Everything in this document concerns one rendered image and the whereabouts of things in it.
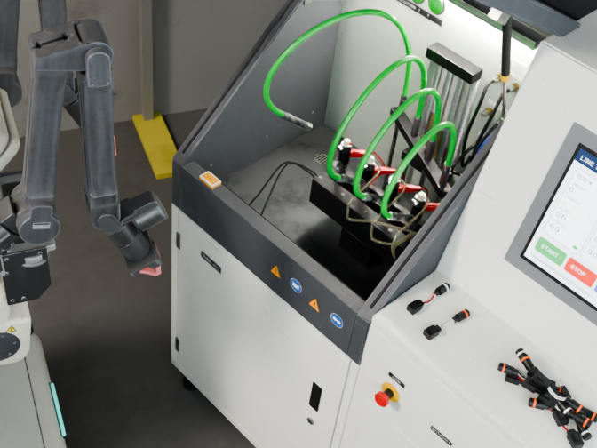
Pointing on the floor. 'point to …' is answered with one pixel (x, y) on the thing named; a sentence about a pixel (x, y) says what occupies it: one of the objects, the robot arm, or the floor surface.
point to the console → (493, 264)
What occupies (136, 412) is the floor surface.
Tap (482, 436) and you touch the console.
